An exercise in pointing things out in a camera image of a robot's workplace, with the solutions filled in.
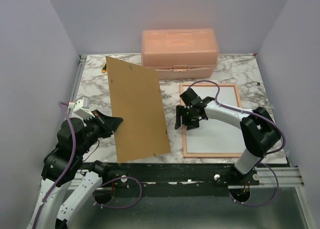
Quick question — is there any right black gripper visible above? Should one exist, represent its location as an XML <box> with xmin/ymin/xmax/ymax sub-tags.
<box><xmin>174</xmin><ymin>105</ymin><xmax>199</xmax><ymax>131</ymax></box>

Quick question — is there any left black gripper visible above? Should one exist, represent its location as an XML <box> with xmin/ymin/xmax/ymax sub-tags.
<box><xmin>77</xmin><ymin>108</ymin><xmax>124</xmax><ymax>156</ymax></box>

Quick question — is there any landscape photo print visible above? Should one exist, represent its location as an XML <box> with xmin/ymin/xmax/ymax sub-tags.
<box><xmin>183</xmin><ymin>85</ymin><xmax>243</xmax><ymax>154</ymax></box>

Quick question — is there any pink wooden picture frame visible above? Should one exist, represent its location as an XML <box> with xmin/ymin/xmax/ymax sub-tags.
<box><xmin>179</xmin><ymin>82</ymin><xmax>246</xmax><ymax>160</ymax></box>

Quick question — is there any brown cardboard backing board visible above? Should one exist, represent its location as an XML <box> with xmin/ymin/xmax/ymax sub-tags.
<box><xmin>106</xmin><ymin>56</ymin><xmax>171</xmax><ymax>163</ymax></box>

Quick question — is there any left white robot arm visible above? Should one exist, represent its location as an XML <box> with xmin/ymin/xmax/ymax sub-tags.
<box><xmin>27</xmin><ymin>110</ymin><xmax>124</xmax><ymax>229</ymax></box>

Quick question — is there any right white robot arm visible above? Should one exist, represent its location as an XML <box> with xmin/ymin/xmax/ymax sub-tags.
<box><xmin>174</xmin><ymin>87</ymin><xmax>282</xmax><ymax>185</ymax></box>

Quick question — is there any yellow black screwdriver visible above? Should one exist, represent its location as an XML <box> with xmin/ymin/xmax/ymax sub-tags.
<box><xmin>101</xmin><ymin>63</ymin><xmax>108</xmax><ymax>74</ymax></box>

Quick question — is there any pink translucent plastic toolbox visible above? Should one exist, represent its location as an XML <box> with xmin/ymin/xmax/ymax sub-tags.
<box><xmin>141</xmin><ymin>28</ymin><xmax>220</xmax><ymax>80</ymax></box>

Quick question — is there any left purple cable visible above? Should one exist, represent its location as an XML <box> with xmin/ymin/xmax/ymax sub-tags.
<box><xmin>31</xmin><ymin>101</ymin><xmax>143</xmax><ymax>229</ymax></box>

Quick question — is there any purple cable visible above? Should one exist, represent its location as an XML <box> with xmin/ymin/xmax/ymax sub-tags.
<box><xmin>31</xmin><ymin>101</ymin><xmax>143</xmax><ymax>229</ymax></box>
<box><xmin>187</xmin><ymin>80</ymin><xmax>286</xmax><ymax>207</ymax></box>

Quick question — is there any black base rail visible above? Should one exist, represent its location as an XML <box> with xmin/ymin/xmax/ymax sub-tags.
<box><xmin>71</xmin><ymin>160</ymin><xmax>259</xmax><ymax>198</ymax></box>

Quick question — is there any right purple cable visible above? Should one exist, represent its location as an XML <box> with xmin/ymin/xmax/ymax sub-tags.
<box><xmin>187</xmin><ymin>80</ymin><xmax>286</xmax><ymax>207</ymax></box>

